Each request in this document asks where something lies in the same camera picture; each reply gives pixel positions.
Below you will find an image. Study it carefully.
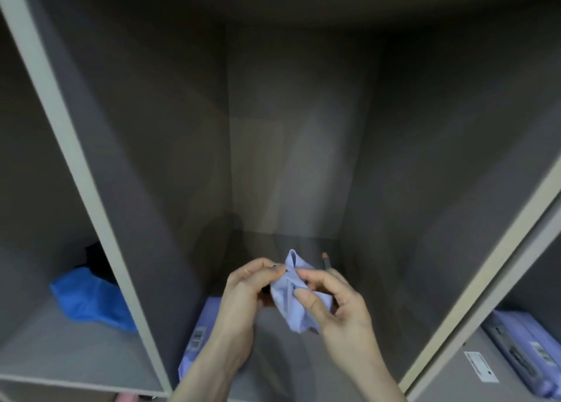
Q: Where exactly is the grey cubby shelf unit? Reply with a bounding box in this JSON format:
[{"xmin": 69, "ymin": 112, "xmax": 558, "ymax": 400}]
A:
[{"xmin": 0, "ymin": 0, "xmax": 561, "ymax": 402}]

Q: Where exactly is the person's left hand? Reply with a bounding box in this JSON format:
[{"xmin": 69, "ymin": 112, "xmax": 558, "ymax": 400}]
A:
[{"xmin": 206, "ymin": 258, "xmax": 286, "ymax": 372}]

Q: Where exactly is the light blue cloth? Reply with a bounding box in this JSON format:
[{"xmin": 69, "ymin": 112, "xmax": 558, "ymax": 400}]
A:
[{"xmin": 269, "ymin": 249, "xmax": 336, "ymax": 335}]

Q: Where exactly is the white paper label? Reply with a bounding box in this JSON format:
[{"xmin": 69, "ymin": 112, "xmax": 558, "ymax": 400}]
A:
[{"xmin": 463, "ymin": 350, "xmax": 500, "ymax": 384}]

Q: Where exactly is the blue plastic bag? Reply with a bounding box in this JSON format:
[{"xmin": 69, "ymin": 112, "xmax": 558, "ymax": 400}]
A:
[{"xmin": 49, "ymin": 266, "xmax": 139, "ymax": 333}]

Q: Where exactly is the black fabric bundle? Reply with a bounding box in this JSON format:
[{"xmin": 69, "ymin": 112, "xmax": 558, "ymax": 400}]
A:
[{"xmin": 84, "ymin": 241, "xmax": 119, "ymax": 284}]

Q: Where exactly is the person's right hand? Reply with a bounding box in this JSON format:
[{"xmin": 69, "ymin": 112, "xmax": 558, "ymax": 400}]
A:
[{"xmin": 294, "ymin": 269, "xmax": 379, "ymax": 364}]

